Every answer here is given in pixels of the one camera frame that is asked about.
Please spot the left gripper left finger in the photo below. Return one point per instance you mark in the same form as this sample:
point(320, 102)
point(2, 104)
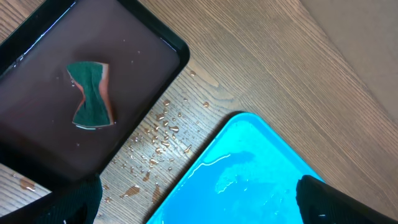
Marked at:
point(76, 203)

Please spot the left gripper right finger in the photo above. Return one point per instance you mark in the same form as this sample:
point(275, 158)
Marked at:
point(320, 203)

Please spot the black rectangular water tray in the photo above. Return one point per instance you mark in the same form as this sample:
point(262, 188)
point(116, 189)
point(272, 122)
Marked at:
point(39, 99)

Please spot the pink and green sponge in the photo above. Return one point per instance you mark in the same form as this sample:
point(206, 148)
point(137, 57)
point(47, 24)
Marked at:
point(92, 79)

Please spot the teal plastic serving tray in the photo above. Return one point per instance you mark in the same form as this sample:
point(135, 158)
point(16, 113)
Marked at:
point(247, 174)

